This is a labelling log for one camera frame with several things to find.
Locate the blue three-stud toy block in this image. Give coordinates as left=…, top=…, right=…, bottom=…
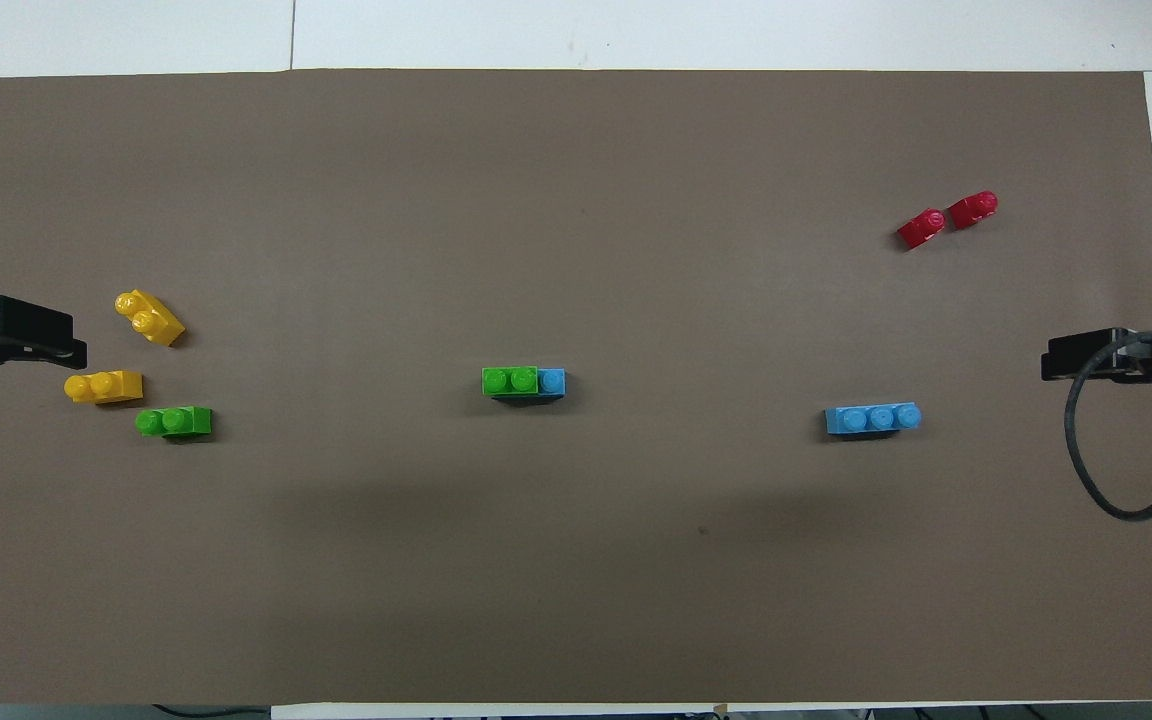
left=491, top=367, right=568, bottom=402
left=825, top=402, right=924, bottom=438

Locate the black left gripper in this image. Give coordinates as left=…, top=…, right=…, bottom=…
left=0, top=294, right=89, bottom=391

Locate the green two-stud toy block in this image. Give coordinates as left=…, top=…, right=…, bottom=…
left=135, top=405, right=214, bottom=440
left=482, top=366, right=540, bottom=399

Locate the thin black cable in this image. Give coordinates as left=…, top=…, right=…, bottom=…
left=151, top=703, right=272, bottom=720

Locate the brown paper table mat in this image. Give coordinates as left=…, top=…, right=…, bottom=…
left=0, top=68, right=1152, bottom=706

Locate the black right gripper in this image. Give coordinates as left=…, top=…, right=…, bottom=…
left=1041, top=327, right=1152, bottom=389

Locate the red one-stud toy block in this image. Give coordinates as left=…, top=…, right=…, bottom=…
left=897, top=208, right=947, bottom=251
left=948, top=191, right=999, bottom=231

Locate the yellow two-stud toy block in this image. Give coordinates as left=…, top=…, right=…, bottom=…
left=64, top=370, right=145, bottom=405
left=115, top=289, right=186, bottom=348

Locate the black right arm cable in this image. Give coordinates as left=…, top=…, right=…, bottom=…
left=1064, top=328, right=1152, bottom=522

